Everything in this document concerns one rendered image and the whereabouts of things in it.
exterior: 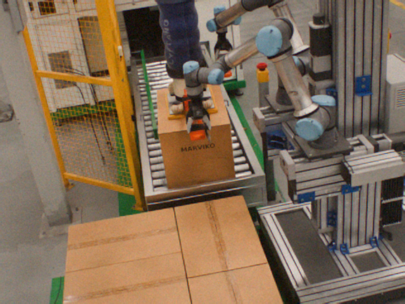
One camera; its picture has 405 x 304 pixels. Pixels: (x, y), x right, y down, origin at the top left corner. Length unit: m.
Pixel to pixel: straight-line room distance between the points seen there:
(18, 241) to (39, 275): 0.46
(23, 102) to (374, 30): 2.19
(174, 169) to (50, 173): 1.07
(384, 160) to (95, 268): 1.50
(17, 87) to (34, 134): 0.34
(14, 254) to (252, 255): 1.90
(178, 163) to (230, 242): 0.59
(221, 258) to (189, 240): 0.23
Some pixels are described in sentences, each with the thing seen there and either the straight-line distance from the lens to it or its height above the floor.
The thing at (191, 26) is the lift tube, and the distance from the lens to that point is 3.21.
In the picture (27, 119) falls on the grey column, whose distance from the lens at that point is 3.88.
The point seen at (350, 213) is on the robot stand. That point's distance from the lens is 3.27.
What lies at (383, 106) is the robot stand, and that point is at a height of 1.09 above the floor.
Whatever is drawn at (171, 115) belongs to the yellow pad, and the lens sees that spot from 3.33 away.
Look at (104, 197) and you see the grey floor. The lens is 4.49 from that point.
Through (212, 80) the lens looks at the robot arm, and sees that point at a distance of 2.68.
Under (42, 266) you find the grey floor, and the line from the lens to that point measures 4.01.
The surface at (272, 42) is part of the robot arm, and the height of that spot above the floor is 1.60.
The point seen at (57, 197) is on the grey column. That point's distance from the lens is 4.16.
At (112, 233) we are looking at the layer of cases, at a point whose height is 0.54.
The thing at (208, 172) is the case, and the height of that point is 0.65.
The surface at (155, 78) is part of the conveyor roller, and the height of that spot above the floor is 0.54.
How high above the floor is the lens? 2.44
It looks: 30 degrees down
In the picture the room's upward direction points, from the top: 8 degrees counter-clockwise
